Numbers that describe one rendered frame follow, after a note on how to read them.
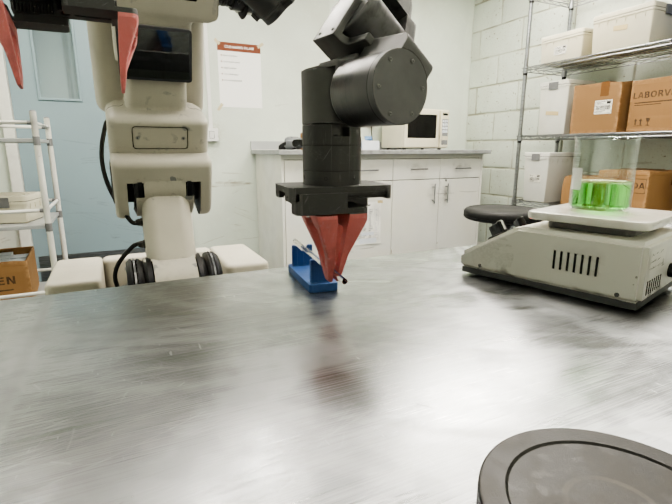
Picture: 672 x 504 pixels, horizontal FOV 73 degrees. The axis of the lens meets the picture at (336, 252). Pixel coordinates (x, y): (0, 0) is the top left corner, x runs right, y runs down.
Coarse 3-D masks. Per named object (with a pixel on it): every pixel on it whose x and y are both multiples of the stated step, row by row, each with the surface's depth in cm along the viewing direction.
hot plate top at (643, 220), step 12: (564, 204) 56; (528, 216) 51; (540, 216) 49; (552, 216) 48; (564, 216) 47; (576, 216) 46; (588, 216) 46; (600, 216) 46; (612, 216) 46; (624, 216) 46; (636, 216) 46; (648, 216) 46; (660, 216) 46; (612, 228) 44; (624, 228) 43; (636, 228) 43; (648, 228) 42
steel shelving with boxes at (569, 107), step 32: (576, 32) 266; (608, 32) 248; (640, 32) 233; (544, 64) 281; (576, 64) 283; (544, 96) 294; (576, 96) 268; (608, 96) 251; (640, 96) 241; (544, 128) 297; (576, 128) 270; (608, 128) 253; (640, 128) 242; (544, 160) 289; (544, 192) 292; (640, 192) 238
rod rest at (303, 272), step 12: (300, 252) 57; (288, 264) 58; (300, 264) 58; (312, 264) 50; (300, 276) 53; (312, 276) 50; (324, 276) 51; (312, 288) 50; (324, 288) 50; (336, 288) 51
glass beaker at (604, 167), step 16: (576, 144) 49; (592, 144) 47; (608, 144) 46; (624, 144) 46; (576, 160) 49; (592, 160) 47; (608, 160) 46; (624, 160) 46; (576, 176) 49; (592, 176) 47; (608, 176) 47; (624, 176) 46; (576, 192) 49; (592, 192) 48; (608, 192) 47; (624, 192) 47; (576, 208) 49; (592, 208) 48; (608, 208) 47; (624, 208) 47
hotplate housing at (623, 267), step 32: (544, 224) 52; (576, 224) 48; (480, 256) 55; (512, 256) 52; (544, 256) 49; (576, 256) 46; (608, 256) 44; (640, 256) 42; (544, 288) 50; (576, 288) 47; (608, 288) 45; (640, 288) 43
